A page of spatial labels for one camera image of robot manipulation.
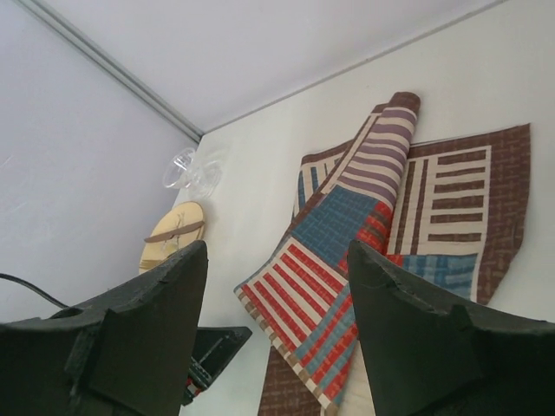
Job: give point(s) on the round wooden plate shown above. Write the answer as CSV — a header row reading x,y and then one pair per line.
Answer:
x,y
184,224

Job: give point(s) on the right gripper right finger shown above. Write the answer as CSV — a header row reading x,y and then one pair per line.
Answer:
x,y
430,352

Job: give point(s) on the brown wooden knife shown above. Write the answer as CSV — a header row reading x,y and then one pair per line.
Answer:
x,y
164,236

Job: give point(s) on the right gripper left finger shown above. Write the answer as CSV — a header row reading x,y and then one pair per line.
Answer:
x,y
124,352

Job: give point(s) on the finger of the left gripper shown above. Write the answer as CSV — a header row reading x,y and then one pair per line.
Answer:
x,y
213,350

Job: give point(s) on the patchwork striped placemat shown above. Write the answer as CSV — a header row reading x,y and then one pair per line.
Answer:
x,y
450,211

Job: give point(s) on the clear glass cup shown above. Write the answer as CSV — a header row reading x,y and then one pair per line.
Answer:
x,y
198,175

